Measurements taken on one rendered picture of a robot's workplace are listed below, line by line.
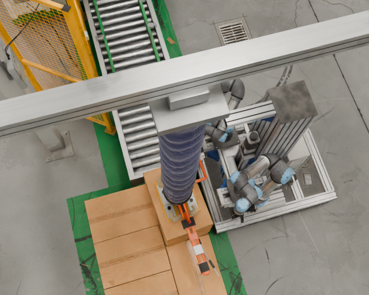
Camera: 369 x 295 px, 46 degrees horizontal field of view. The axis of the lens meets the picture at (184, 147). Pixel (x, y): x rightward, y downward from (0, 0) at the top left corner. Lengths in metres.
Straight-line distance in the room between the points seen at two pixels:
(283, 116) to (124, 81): 1.36
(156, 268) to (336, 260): 1.86
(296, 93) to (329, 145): 2.27
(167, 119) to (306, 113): 1.25
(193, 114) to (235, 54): 0.28
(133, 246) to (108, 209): 0.41
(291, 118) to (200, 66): 1.22
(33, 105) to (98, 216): 2.51
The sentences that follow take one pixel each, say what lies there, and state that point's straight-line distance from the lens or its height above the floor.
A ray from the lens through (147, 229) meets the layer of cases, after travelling 3.96.
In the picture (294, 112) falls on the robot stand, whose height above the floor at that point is 2.03.
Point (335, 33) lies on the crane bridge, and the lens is 1.80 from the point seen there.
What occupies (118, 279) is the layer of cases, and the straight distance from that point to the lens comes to 3.94.
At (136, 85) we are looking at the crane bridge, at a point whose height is 3.05.
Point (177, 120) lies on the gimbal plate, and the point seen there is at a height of 2.88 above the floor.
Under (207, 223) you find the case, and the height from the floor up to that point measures 0.94.
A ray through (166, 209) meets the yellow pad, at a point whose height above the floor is 0.97.
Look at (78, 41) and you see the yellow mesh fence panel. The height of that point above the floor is 1.77.
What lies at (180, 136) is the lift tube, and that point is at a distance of 1.94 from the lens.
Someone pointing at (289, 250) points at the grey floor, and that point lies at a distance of 4.62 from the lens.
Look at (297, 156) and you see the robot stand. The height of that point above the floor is 1.23.
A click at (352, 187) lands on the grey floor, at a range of 4.97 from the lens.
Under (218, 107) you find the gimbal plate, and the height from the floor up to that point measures 2.87.
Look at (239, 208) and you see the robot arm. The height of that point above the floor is 1.87.
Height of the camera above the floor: 4.45
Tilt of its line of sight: 70 degrees down
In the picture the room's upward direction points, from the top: 4 degrees clockwise
